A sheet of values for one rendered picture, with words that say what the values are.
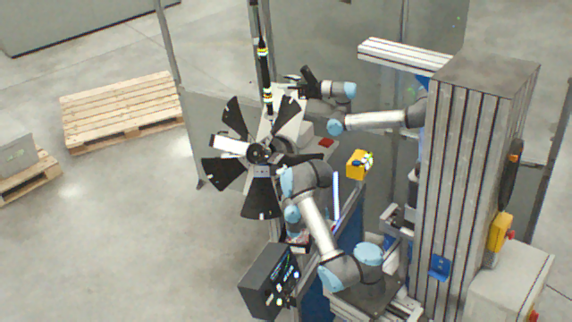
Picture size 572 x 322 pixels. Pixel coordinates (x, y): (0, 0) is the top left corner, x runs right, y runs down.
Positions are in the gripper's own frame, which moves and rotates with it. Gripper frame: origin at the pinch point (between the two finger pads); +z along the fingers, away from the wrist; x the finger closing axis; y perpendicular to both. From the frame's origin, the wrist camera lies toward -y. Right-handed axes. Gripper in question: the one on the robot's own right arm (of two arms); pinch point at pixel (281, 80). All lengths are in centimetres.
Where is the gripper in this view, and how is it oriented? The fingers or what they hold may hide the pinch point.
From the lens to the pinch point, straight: 242.8
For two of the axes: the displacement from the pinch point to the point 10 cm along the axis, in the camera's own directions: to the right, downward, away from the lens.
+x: 3.1, -6.1, 7.3
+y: 0.8, 7.8, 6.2
